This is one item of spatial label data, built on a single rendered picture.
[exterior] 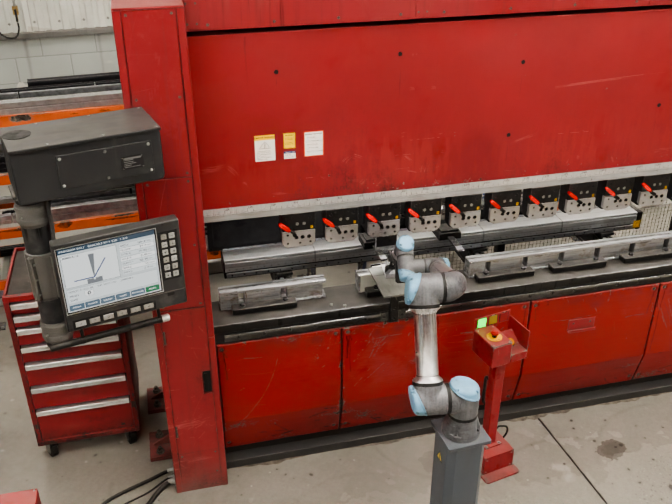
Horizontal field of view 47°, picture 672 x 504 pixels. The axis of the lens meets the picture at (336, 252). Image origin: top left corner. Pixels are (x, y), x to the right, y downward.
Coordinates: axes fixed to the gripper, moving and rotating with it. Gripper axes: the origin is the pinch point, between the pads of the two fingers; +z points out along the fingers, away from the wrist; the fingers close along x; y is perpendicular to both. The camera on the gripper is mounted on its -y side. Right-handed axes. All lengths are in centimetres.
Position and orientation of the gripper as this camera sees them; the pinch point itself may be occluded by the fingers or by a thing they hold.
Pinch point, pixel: (393, 273)
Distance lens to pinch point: 365.5
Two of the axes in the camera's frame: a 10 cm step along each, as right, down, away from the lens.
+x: -9.9, 0.7, -1.2
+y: -1.1, -9.3, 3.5
